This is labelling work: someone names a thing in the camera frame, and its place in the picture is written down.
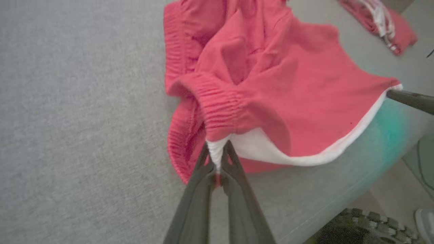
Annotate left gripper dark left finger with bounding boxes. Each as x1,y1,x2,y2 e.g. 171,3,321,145
163,142,217,244

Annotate red basketball jersey white sleeves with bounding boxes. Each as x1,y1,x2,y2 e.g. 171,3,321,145
337,0,418,56

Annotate white shoe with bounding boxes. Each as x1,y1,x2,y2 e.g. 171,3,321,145
414,208,434,244

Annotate grey fabric sofa seat cushion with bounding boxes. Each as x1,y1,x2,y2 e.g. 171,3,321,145
0,0,434,244

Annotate red shorts with white trim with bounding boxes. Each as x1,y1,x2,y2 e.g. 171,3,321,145
163,0,404,185

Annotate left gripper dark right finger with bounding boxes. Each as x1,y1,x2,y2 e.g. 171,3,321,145
220,141,276,244

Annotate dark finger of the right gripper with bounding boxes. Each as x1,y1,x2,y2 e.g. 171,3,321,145
386,89,434,116

